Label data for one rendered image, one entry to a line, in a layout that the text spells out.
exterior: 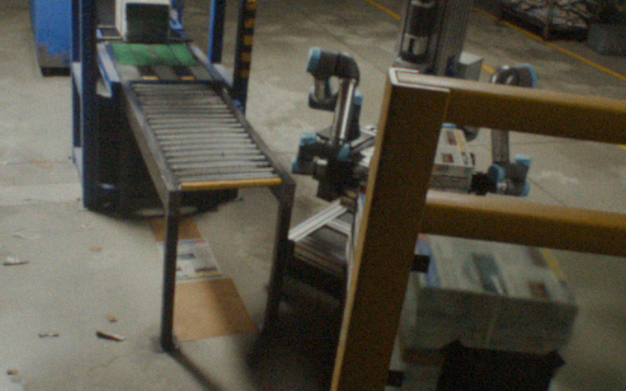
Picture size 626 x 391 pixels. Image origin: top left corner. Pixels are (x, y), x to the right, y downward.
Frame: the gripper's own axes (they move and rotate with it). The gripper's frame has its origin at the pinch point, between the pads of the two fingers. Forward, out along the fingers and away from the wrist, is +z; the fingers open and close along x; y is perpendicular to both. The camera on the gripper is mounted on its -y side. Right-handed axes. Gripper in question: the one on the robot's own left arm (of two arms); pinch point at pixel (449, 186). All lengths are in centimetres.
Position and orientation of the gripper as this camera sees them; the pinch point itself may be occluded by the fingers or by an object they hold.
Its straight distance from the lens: 330.8
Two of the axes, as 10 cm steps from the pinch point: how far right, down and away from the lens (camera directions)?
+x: 0.5, 2.5, -9.7
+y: 1.1, -9.6, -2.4
